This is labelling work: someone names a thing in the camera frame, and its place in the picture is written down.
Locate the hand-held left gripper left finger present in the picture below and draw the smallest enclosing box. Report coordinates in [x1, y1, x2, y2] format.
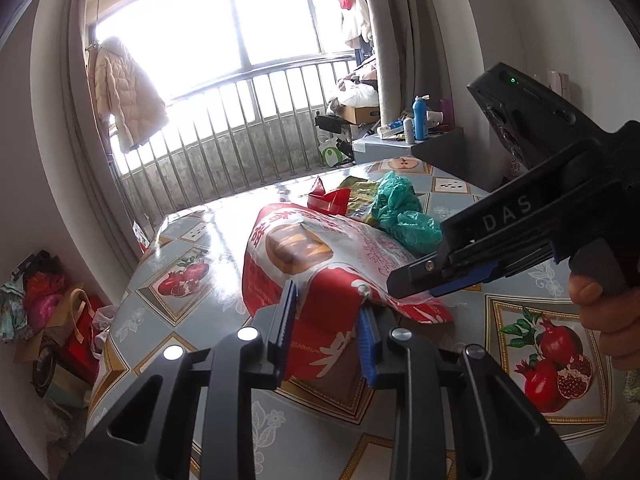
[57, 280, 299, 480]

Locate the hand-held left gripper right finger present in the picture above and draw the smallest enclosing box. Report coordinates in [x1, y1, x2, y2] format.
[357, 305, 586, 480]

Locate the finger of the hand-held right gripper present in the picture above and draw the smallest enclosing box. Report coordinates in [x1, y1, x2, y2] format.
[386, 252, 496, 302]

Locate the red white snack bag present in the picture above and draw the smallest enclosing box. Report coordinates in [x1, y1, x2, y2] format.
[242, 202, 453, 386]

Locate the red plastic bag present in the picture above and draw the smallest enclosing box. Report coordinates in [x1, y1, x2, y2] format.
[306, 176, 352, 216]

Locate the person's right hand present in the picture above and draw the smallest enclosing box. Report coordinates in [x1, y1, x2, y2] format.
[568, 275, 640, 371]

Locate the green plastic bag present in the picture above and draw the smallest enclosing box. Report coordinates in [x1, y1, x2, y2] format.
[371, 171, 445, 255]

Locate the grey cabinet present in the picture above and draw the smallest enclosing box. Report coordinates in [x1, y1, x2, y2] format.
[351, 127, 465, 191]

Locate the yellow snack packet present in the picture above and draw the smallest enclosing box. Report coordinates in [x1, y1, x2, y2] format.
[340, 176, 383, 226]

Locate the blue bottle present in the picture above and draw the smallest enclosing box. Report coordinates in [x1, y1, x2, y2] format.
[412, 95, 431, 141]

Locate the white green-logo bag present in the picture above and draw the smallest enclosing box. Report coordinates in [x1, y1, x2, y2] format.
[320, 135, 353, 167]

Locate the white plastic bag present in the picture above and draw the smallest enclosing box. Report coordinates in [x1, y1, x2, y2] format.
[92, 305, 118, 356]

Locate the brown cardboard box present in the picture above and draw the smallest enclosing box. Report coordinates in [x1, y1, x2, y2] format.
[340, 104, 380, 125]

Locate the metal balcony railing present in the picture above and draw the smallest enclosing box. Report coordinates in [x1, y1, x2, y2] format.
[102, 55, 358, 231]

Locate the white cloth pile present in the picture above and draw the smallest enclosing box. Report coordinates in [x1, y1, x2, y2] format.
[327, 77, 381, 111]

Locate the grey curtain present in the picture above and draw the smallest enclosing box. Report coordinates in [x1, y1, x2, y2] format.
[62, 0, 138, 261]
[357, 0, 451, 126]

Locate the teal box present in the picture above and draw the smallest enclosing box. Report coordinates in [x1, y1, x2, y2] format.
[42, 365, 91, 408]

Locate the black pot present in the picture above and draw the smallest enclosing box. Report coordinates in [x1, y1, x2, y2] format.
[32, 345, 58, 398]

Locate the white hanging garment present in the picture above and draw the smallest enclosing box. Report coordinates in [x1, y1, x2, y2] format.
[341, 0, 373, 51]

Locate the beige puffer jacket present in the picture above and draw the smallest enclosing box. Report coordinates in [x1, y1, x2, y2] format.
[87, 36, 170, 153]

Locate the window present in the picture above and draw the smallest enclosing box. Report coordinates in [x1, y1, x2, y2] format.
[95, 0, 361, 98]

